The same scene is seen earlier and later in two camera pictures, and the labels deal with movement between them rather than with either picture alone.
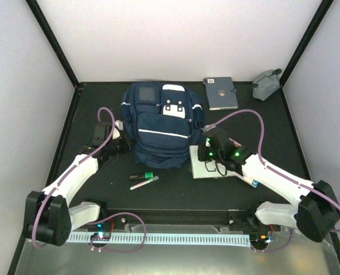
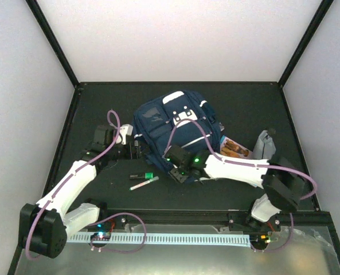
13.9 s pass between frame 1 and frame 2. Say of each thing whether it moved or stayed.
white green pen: stayed
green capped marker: stayed
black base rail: stayed
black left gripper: moved
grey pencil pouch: moved
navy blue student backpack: moved
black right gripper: moved
